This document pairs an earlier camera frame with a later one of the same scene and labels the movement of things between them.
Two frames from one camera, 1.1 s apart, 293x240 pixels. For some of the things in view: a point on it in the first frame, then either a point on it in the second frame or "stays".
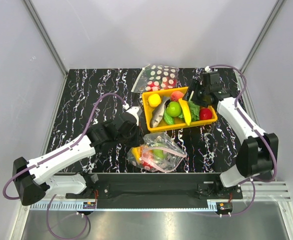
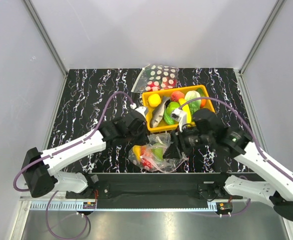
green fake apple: x=174 y=109 stays
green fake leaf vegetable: x=159 y=153 stays
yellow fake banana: x=186 y=110 stays
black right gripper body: x=198 y=97 to x=188 y=139
